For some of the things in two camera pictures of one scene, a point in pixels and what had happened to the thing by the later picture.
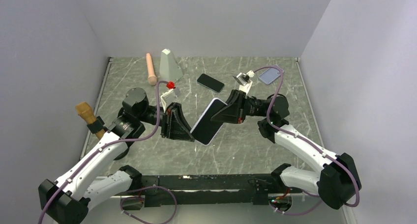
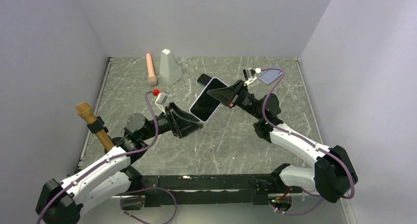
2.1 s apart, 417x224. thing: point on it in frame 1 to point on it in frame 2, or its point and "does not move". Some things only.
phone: x=271 y=74 does not move
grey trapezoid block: x=170 y=69 does not move
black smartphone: x=204 y=129 to x=205 y=104
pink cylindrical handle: x=152 y=78 does not move
